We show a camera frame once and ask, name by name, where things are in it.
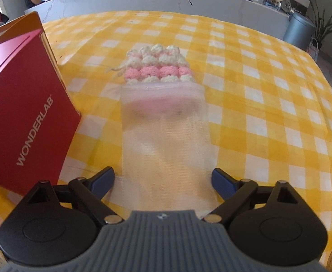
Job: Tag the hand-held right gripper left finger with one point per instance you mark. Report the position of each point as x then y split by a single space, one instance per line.
102 180

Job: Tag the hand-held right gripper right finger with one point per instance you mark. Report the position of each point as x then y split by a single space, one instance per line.
224 182

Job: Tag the translucent mesh bag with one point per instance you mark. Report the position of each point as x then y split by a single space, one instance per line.
166 153

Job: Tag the pink and white crochet piece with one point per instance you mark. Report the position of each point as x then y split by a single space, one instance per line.
160 62

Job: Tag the orange cardboard box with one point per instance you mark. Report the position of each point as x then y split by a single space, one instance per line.
27 22

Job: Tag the yellow checkered tablecloth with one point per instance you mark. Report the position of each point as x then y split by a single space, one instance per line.
268 104

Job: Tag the red square box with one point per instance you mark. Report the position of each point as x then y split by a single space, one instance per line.
21 104

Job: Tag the woven basket bag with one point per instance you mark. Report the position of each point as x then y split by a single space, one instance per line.
313 49

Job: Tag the grey metal trash can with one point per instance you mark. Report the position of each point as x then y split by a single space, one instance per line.
297 31

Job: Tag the white marble television console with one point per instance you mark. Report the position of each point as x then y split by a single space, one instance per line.
154 2

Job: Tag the tall green floor plant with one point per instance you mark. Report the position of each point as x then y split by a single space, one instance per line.
323 25

